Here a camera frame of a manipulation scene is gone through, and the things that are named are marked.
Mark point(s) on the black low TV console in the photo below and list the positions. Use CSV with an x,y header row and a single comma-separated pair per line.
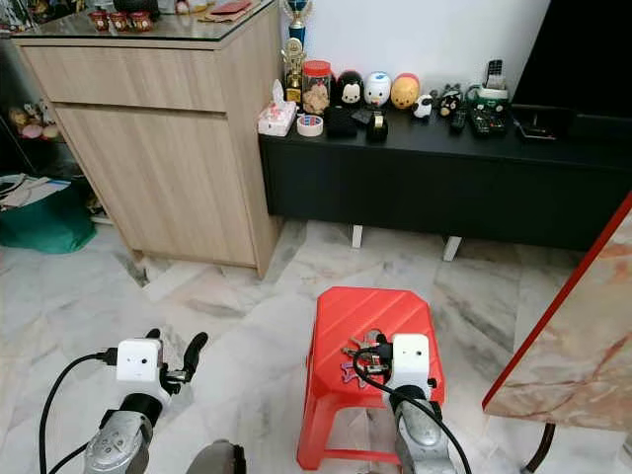
x,y
434,188

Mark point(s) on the red plastic stool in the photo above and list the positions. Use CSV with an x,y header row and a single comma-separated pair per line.
x,y
365,311

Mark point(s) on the small panda figure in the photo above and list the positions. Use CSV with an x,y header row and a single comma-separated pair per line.
x,y
423,107

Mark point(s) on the light wooden cabinet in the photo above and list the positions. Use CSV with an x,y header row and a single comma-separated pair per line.
x,y
148,168

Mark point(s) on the gold and blue trophy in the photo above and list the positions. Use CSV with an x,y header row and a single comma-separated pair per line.
x,y
296,22

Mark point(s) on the yellow egg figure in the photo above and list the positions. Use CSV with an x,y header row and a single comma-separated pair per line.
x,y
405,93

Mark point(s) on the small red cup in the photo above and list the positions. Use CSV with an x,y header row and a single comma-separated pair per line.
x,y
119,22
141,22
99,21

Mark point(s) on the marble table with red edge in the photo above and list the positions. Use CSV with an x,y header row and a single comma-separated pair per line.
x,y
573,346

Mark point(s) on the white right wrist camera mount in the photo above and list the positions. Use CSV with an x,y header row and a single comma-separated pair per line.
x,y
411,360

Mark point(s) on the white pink tissue box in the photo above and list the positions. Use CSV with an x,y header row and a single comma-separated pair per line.
x,y
276,118

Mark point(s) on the white egg figure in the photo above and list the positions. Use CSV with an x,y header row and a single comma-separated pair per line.
x,y
377,90

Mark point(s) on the black tape dispenser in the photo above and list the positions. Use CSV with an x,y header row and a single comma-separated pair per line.
x,y
376,126

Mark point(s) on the black flat television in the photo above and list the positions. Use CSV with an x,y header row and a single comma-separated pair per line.
x,y
578,59

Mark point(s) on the black tray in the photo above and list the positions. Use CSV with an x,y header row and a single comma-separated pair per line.
x,y
541,123

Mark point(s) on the wide black remote control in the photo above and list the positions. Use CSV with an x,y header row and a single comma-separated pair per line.
x,y
490,120

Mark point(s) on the black mouse egg figure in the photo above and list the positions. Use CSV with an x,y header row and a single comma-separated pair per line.
x,y
349,91

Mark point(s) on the black pouch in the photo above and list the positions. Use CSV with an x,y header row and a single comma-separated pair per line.
x,y
341,123

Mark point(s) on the white tape roll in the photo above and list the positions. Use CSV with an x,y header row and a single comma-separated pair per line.
x,y
310,125

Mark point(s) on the grey robot leg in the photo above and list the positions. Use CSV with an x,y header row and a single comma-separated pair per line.
x,y
217,459

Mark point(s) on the key bunch with red charm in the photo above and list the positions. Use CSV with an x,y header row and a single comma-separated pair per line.
x,y
352,371

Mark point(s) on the dark glass display shelf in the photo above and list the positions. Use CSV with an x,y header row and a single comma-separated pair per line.
x,y
15,79

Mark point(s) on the slim black remote control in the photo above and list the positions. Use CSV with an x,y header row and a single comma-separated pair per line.
x,y
457,121

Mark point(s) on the pink plush toys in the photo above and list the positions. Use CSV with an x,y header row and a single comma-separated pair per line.
x,y
35,123

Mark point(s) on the black plush toy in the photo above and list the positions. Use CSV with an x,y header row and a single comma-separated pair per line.
x,y
449,101

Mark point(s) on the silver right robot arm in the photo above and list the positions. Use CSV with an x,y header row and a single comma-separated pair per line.
x,y
425,434

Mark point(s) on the black round object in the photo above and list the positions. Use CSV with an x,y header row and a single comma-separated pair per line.
x,y
136,5

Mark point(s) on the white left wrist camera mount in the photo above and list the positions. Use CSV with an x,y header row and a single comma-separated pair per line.
x,y
139,365

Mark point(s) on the green shopping bag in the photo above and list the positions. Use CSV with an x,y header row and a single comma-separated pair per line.
x,y
49,227

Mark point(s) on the red packet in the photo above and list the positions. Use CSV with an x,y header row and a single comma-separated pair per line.
x,y
229,9

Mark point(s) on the glass jar with red lid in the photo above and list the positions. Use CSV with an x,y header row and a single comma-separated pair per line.
x,y
316,89

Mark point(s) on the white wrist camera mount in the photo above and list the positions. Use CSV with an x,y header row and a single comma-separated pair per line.
x,y
411,360
139,365

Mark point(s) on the black curved table leg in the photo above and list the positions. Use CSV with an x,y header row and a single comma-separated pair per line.
x,y
540,449

